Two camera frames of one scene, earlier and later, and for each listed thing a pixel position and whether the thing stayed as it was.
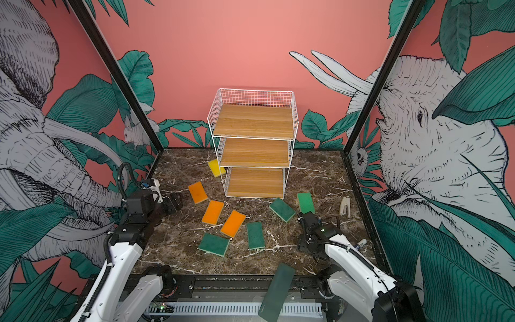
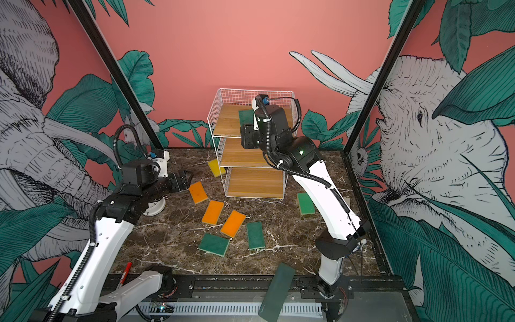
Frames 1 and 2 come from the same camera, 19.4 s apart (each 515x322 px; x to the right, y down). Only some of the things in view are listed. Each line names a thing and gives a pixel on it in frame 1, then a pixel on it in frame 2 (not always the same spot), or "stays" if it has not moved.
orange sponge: x=233 y=224 stays
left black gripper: x=172 y=202 to x=178 y=187
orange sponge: x=213 y=212 stays
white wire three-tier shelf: x=255 y=131 stays
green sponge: x=306 y=202 stays
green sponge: x=282 y=209 to x=246 y=117
